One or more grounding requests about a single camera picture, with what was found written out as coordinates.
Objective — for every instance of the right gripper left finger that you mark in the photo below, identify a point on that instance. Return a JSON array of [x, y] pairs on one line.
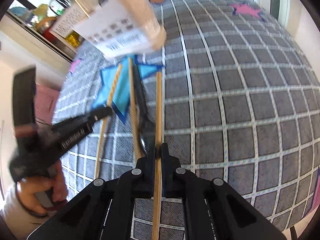
[[103, 209]]

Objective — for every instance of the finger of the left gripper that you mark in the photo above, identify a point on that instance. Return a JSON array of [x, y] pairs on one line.
[[97, 114]]

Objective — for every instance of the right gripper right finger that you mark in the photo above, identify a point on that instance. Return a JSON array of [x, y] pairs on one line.
[[212, 208]]

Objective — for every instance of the patterned bamboo chopstick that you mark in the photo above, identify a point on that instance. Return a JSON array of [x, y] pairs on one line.
[[105, 121]]

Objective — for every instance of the person's left forearm sleeve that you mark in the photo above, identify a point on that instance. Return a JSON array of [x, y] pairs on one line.
[[16, 221]]

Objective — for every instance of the blue star sticker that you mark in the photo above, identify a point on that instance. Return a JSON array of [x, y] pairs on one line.
[[121, 97]]

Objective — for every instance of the pink plastic stool stack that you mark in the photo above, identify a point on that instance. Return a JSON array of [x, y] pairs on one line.
[[45, 101]]

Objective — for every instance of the pink star sticker left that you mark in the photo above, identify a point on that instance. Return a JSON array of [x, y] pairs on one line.
[[74, 64]]

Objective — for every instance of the pink star sticker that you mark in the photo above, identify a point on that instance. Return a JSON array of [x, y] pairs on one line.
[[74, 64], [246, 9]]

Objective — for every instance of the beige utensil holder caddy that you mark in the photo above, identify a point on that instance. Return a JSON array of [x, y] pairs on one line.
[[123, 27]]

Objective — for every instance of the orange metal bowl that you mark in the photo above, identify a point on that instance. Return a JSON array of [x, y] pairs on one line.
[[44, 24]]

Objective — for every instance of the grey checked tablecloth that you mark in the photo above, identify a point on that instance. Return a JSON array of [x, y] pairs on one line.
[[241, 103]]

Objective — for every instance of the beige plastic storage trolley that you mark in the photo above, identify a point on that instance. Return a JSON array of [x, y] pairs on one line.
[[63, 26]]

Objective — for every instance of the pink star sticker right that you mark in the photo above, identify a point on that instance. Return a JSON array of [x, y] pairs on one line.
[[246, 9]]

